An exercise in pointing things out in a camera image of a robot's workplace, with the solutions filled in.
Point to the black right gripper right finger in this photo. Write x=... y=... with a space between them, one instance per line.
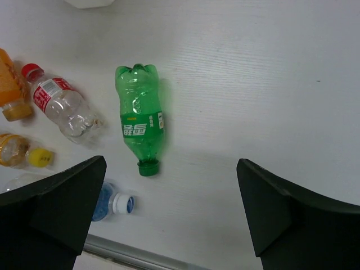
x=292 y=227

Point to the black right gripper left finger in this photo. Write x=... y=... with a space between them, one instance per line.
x=44 y=225

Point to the clear bottle yellow cap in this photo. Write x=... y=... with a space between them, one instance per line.
x=20 y=152

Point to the orange juice bottle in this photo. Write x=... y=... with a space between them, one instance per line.
x=14 y=91

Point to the green plastic soda bottle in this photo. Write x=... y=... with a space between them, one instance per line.
x=142 y=119

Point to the white octagonal bin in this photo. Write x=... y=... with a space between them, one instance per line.
x=86 y=4

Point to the clear bottle blue label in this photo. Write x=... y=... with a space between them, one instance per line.
x=110 y=200

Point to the clear bottle red label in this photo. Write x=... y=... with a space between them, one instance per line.
x=63 y=105

